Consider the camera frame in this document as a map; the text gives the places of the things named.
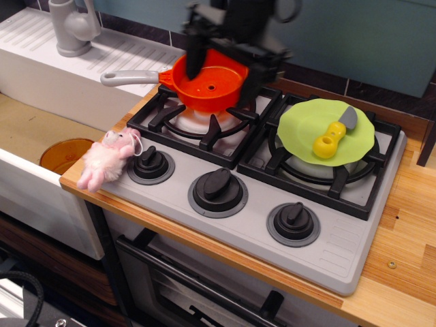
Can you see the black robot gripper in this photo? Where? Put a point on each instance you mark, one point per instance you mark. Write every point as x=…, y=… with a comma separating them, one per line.
x=228, y=26

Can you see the black left stove knob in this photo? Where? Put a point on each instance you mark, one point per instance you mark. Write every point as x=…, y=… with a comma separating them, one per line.
x=151, y=167

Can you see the yellow handled toy knife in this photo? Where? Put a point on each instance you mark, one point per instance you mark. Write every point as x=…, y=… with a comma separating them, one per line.
x=326, y=145

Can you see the black right stove knob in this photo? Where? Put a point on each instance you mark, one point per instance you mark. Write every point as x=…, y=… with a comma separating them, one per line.
x=293, y=225

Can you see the black right burner grate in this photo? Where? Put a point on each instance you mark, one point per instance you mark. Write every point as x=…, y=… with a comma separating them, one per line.
x=359, y=189

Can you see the toy oven door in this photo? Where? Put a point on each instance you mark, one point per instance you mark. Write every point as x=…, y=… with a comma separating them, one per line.
x=192, y=297

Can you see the white toy sink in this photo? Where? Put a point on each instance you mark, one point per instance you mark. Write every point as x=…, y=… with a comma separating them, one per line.
x=47, y=98

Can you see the grey toy faucet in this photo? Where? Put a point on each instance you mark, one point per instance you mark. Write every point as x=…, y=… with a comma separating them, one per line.
x=74, y=30

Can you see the black burner grate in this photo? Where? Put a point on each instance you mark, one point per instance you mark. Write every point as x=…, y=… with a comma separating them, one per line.
x=359, y=189
x=220, y=138

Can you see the black middle stove knob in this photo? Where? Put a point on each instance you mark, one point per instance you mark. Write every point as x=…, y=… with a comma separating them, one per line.
x=218, y=194

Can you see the black left burner grate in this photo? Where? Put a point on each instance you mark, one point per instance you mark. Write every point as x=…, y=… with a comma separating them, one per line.
x=220, y=138

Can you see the pink plush toy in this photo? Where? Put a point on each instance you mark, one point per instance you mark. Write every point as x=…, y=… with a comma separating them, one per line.
x=105, y=160

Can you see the grey toy stove top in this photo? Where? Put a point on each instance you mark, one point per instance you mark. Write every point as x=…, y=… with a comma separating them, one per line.
x=334, y=261

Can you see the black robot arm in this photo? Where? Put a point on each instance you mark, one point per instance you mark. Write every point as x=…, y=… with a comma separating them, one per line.
x=238, y=29

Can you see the orange translucent cup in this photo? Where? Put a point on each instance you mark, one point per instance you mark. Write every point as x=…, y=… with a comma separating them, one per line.
x=63, y=155

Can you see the orange pan grey handle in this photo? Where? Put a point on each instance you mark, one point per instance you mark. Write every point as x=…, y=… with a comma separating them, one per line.
x=217, y=87

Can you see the light green plate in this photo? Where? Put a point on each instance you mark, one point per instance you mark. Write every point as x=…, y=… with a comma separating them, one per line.
x=300, y=125

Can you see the black stove knob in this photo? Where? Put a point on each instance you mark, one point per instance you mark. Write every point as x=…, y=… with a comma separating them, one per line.
x=218, y=194
x=293, y=225
x=151, y=167

